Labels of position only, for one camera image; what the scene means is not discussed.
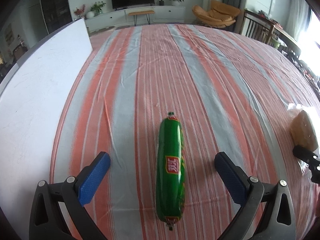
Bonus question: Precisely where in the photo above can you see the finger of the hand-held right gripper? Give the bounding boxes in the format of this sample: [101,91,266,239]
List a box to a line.
[293,145,318,162]

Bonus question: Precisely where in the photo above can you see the white television cabinet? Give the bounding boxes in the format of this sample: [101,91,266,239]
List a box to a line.
[85,5,186,32]

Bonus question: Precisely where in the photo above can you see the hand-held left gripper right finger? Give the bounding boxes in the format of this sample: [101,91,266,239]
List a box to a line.
[214,151,297,240]

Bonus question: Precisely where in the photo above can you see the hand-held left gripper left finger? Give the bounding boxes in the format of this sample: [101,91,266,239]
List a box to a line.
[29,151,111,240]

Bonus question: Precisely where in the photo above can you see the bushy green potted plant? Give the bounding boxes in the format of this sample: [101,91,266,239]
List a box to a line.
[90,1,106,16]

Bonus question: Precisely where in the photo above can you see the black display cabinet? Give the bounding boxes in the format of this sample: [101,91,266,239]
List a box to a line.
[39,0,73,34]

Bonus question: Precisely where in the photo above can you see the red flowers in vase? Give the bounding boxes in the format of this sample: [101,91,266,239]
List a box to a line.
[74,4,86,19]

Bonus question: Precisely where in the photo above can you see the white curtain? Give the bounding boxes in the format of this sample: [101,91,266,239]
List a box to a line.
[286,0,309,40]

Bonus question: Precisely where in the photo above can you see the yellow cake packet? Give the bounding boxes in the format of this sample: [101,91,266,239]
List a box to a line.
[287,102,318,152]

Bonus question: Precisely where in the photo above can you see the striped orange grey tablecloth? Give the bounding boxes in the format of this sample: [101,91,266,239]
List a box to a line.
[49,24,320,240]

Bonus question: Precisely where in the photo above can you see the white cardboard box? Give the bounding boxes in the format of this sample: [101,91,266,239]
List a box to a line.
[0,17,93,240]

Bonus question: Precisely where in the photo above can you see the wooden bench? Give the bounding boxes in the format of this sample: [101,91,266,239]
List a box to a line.
[128,10,155,26]

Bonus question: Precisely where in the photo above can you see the orange lounge chair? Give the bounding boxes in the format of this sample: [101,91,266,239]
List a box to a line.
[192,0,241,29]

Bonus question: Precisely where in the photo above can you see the green sausage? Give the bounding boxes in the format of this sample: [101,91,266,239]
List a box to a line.
[155,112,187,231]

